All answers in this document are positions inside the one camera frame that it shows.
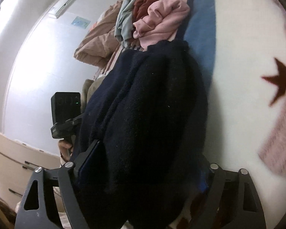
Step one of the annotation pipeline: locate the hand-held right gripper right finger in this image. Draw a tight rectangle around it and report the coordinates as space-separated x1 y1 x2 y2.
189 163 267 229

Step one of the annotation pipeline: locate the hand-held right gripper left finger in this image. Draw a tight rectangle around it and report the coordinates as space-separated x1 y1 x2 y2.
14 140 101 229

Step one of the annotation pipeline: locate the navy planet print sweater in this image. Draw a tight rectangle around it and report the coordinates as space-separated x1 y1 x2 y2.
70 40 209 229

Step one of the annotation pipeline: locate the person's left hand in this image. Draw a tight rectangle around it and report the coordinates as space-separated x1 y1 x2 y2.
58 139 74 162

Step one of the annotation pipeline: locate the tan garment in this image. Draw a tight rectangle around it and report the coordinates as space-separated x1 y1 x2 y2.
81 79 106 108

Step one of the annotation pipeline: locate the beige drawer cabinet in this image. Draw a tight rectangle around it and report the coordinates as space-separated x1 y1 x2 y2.
0 126 62 211

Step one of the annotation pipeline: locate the pink quilt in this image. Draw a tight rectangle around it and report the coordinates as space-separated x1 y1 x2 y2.
73 0 125 66

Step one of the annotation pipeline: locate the white air conditioner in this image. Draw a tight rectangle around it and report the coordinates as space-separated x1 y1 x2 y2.
48 0 87 19

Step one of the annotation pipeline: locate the light blue garment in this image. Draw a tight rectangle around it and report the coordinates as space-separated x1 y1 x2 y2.
114 0 140 48

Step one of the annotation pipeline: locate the striped star print bed sheet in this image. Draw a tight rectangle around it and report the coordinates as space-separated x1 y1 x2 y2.
93 0 286 229

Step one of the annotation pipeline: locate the dark red garment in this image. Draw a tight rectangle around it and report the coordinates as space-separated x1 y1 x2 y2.
133 0 158 21

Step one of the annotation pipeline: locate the pink hooded garment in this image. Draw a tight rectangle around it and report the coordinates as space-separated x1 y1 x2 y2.
133 0 190 51

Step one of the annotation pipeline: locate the small blue wall poster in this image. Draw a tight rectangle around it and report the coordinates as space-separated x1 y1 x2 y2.
71 16 91 29

